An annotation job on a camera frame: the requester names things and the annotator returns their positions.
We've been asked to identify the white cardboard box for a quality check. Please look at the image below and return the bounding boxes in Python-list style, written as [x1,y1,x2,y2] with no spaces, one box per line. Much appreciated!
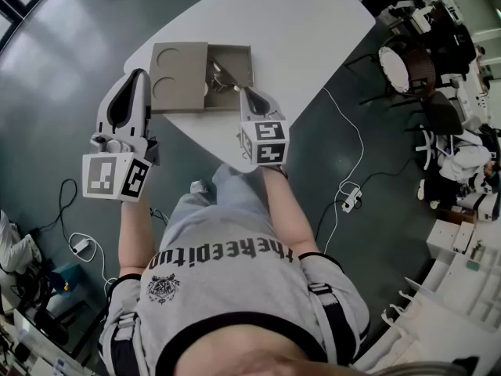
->
[425,219,478,256]

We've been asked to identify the brown wicker chair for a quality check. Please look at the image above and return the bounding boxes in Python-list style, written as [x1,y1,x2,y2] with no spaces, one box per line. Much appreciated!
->
[344,37,438,108]

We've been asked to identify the white power adapter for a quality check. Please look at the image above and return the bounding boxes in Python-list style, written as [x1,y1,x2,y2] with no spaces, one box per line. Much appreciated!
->
[69,237,92,255]

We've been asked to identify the long white floor cable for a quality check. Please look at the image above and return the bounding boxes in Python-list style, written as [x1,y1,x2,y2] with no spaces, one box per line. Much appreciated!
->
[321,86,366,255]

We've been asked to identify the grey container box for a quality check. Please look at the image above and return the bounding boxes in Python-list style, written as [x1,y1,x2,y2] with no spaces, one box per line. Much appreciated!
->
[202,43,258,114]

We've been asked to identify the black floor cable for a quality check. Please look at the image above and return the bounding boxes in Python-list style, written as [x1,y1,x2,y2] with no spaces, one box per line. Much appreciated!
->
[315,157,416,246]

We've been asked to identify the grey lid with round cutouts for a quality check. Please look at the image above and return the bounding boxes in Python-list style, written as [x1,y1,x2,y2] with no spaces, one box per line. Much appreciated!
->
[150,42,209,114]

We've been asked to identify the grey trousers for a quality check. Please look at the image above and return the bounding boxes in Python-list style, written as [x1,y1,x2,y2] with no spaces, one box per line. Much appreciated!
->
[160,162,276,247]

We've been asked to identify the white adapter cable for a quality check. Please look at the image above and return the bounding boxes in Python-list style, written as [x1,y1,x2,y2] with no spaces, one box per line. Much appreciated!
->
[67,231,119,294]

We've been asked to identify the person's right forearm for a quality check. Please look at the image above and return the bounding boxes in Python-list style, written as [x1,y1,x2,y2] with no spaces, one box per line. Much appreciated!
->
[259,164,323,256]

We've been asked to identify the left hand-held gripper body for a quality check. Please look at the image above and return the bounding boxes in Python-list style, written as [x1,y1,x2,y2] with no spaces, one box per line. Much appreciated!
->
[81,121,161,203]

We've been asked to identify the white shelf unit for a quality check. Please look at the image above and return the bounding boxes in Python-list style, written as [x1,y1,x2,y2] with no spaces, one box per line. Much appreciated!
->
[354,244,501,376]

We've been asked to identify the black office chair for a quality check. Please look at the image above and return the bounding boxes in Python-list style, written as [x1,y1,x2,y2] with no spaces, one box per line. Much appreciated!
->
[14,272,103,358]

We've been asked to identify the thin black cable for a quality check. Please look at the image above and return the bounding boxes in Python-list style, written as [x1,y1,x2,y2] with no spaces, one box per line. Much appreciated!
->
[28,178,79,239]

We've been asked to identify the grey printed shirt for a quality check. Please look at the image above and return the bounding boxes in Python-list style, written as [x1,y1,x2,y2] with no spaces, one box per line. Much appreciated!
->
[97,205,371,376]

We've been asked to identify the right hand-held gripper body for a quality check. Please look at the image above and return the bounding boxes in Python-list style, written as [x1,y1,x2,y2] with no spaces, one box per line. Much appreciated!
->
[236,109,290,167]

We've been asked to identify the blue box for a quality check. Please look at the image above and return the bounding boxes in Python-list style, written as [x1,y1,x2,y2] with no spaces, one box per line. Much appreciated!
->
[50,263,81,299]

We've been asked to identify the person's left forearm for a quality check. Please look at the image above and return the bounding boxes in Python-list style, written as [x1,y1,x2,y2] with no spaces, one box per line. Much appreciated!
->
[117,198,155,278]

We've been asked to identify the grey shoe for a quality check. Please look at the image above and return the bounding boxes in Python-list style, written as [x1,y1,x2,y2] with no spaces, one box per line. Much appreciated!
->
[189,179,211,205]

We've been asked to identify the white power strip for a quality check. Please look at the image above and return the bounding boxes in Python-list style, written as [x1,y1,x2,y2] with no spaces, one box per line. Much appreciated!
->
[341,187,363,215]

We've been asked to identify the white chair base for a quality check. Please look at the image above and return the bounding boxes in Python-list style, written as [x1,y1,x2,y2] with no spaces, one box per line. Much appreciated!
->
[415,125,446,171]

